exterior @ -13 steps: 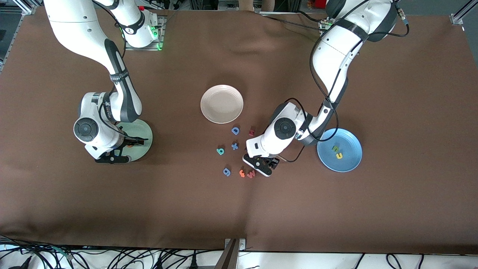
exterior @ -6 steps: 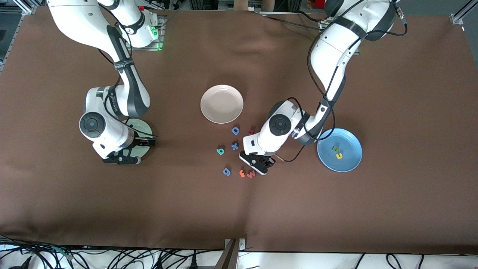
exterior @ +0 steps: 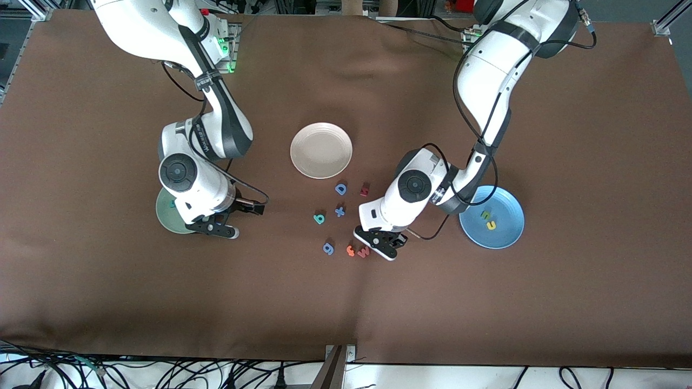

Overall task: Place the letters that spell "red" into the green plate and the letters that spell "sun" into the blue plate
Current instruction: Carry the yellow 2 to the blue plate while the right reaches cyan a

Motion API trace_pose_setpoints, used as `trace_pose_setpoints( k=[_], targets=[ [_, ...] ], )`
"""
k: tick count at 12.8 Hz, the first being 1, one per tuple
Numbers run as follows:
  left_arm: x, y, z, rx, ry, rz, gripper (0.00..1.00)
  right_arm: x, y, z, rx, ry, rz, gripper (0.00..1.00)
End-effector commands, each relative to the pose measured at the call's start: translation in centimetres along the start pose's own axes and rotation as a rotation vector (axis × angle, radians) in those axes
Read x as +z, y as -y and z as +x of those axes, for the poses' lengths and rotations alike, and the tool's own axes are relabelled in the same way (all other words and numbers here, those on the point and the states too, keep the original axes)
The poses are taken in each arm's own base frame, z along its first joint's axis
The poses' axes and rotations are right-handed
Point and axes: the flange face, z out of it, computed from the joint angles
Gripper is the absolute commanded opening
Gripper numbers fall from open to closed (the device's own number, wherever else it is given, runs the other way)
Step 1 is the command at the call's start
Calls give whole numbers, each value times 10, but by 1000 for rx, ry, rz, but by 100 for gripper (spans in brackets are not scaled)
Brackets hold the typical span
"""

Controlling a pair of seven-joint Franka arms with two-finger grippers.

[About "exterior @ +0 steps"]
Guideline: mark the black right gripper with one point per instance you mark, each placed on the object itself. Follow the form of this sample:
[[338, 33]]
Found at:
[[241, 205]]

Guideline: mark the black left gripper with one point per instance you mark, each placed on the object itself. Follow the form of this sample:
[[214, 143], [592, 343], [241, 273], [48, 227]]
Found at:
[[399, 239]]

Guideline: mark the teal letter b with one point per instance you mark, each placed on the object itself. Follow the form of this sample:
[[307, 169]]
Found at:
[[319, 219]]

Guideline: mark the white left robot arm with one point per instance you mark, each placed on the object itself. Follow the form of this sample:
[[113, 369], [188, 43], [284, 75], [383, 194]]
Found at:
[[486, 70]]

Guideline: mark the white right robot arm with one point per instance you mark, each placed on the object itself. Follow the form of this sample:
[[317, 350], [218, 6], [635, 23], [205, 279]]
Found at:
[[140, 27]]

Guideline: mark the red letter w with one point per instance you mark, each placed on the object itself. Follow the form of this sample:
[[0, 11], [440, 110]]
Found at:
[[363, 252]]

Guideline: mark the dark red letter h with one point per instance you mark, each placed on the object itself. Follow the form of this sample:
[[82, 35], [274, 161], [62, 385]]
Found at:
[[364, 190]]

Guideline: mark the blue letter g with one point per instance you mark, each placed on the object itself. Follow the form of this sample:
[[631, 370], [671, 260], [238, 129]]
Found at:
[[328, 249]]

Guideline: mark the blue letter D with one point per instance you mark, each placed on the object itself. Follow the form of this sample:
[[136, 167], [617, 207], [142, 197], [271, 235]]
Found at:
[[337, 188]]

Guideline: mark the beige round plate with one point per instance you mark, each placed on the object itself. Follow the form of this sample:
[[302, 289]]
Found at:
[[321, 151]]

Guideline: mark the green round plate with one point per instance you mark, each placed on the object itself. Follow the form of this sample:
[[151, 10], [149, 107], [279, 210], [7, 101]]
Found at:
[[166, 220]]

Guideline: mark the brown tablecloth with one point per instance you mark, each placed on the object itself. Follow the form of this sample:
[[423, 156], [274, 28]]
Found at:
[[486, 297]]

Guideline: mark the blue round plate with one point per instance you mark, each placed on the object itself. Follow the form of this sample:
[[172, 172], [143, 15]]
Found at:
[[505, 237]]

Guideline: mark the brown slanted bar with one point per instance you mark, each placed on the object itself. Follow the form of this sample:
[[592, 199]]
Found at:
[[330, 373]]

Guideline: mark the person behind table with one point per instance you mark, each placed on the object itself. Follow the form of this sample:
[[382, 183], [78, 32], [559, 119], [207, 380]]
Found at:
[[352, 6]]

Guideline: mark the silver metal bracket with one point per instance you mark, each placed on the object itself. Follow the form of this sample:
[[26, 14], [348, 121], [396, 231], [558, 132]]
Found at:
[[351, 354]]

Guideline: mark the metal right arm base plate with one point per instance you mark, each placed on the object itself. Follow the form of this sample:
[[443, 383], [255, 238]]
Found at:
[[234, 51]]

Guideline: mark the aluminium frame rail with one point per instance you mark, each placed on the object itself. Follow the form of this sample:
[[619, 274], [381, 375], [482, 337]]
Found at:
[[662, 24], [35, 13]]

